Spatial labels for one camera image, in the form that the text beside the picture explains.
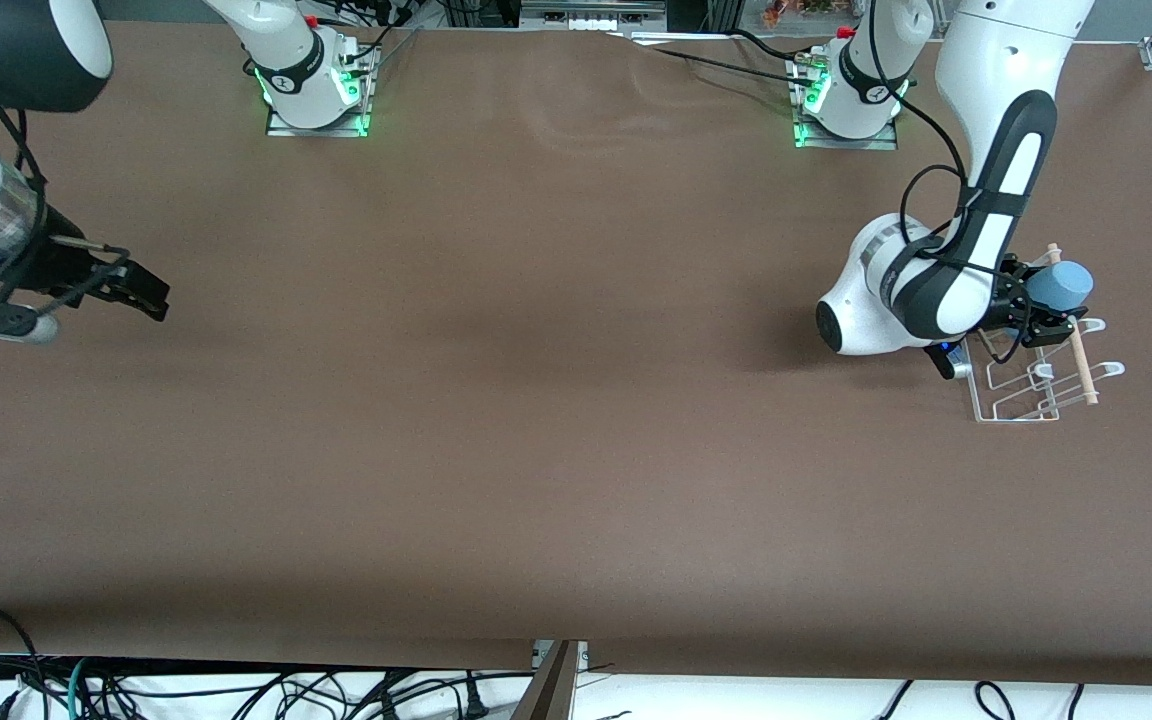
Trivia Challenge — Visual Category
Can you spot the grey metal table bracket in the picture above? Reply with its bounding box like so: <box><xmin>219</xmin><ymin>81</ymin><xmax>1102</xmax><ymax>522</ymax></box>
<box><xmin>533</xmin><ymin>640</ymin><xmax>590</xmax><ymax>673</ymax></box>

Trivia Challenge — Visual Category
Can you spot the dark brown wooden beam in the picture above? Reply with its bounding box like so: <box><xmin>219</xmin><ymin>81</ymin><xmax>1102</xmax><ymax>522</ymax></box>
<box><xmin>511</xmin><ymin>640</ymin><xmax>582</xmax><ymax>720</ymax></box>

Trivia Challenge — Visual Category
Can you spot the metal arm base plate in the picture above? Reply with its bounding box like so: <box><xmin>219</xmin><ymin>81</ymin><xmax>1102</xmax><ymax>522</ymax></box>
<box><xmin>264</xmin><ymin>45</ymin><xmax>374</xmax><ymax>139</ymax></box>
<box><xmin>789</xmin><ymin>55</ymin><xmax>900</xmax><ymax>151</ymax></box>

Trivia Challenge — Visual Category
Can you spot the light blue plastic cup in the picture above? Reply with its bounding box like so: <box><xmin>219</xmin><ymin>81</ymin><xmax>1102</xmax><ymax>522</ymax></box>
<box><xmin>1026</xmin><ymin>262</ymin><xmax>1095</xmax><ymax>314</ymax></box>

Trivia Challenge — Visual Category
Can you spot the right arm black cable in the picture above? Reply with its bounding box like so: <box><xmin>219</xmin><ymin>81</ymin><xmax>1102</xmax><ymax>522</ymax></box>
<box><xmin>0</xmin><ymin>95</ymin><xmax>132</xmax><ymax>301</ymax></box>

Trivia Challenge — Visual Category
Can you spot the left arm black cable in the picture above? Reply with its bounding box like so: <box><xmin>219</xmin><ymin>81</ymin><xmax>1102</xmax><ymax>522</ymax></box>
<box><xmin>866</xmin><ymin>0</ymin><xmax>1037</xmax><ymax>366</ymax></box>

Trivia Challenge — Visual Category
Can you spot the black cable to arm base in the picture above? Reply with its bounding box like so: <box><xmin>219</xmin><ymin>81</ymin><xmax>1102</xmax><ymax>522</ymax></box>
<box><xmin>636</xmin><ymin>38</ymin><xmax>805</xmax><ymax>89</ymax></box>
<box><xmin>729</xmin><ymin>28</ymin><xmax>815</xmax><ymax>67</ymax></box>

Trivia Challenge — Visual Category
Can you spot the white power strip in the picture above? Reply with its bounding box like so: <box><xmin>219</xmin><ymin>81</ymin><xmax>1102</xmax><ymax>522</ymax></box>
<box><xmin>519</xmin><ymin>0</ymin><xmax>669</xmax><ymax>33</ymax></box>

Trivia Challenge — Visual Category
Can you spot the white wire dish rack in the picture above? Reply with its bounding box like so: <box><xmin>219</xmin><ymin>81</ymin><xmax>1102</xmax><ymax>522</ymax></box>
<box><xmin>966</xmin><ymin>243</ymin><xmax>1127</xmax><ymax>424</ymax></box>

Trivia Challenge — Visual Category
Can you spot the small colourful objects heap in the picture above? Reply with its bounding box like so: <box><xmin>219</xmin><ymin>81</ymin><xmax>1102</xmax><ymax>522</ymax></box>
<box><xmin>761</xmin><ymin>0</ymin><xmax>842</xmax><ymax>29</ymax></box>

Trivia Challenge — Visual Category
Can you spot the brown table cover sheet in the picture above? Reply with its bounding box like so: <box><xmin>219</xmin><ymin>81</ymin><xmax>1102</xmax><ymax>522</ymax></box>
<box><xmin>0</xmin><ymin>20</ymin><xmax>1152</xmax><ymax>691</ymax></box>

